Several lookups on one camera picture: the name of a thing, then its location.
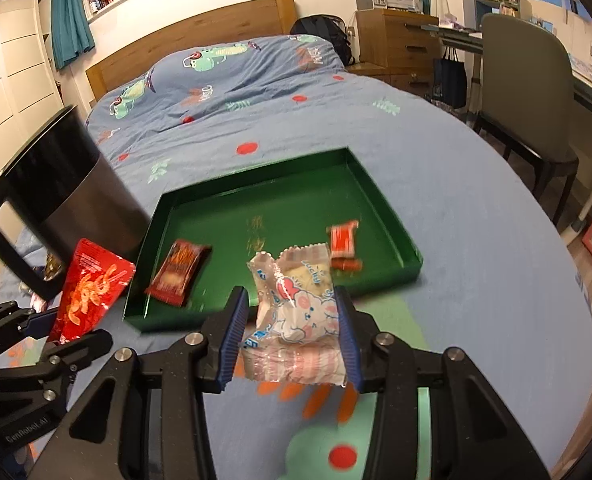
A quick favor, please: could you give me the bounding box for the large red snack bag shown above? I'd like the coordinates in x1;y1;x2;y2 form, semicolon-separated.
48;238;136;344

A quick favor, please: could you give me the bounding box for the dark red noodle snack packet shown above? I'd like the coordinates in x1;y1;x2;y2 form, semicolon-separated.
145;238;212;308

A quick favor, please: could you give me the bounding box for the clear pink bunny candy packet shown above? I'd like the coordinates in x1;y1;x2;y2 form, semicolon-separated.
241;244;347;386

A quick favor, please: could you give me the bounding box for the small red candy packet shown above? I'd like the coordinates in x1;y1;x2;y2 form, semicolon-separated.
327;220;363;272

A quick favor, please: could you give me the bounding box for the black cylindrical bin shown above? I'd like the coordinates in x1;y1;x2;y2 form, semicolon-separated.
0;105;149;300

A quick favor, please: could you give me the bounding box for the blue patterned bed cover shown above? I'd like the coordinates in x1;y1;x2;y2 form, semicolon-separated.
0;32;592;480

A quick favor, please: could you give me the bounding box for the cream wardrobe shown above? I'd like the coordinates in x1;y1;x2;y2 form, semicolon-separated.
0;0;63;170

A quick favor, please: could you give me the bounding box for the green shallow tray box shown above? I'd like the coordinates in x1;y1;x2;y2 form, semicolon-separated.
122;148;423;333

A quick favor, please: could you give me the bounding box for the wooden drawer cabinet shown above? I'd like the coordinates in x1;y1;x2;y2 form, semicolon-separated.
348;9;441;96

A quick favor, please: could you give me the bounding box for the wooden headboard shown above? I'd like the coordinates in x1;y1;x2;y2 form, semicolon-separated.
86;0;298;100

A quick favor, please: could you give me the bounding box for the black backpack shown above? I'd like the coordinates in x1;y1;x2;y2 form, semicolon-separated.
289;14;355;66

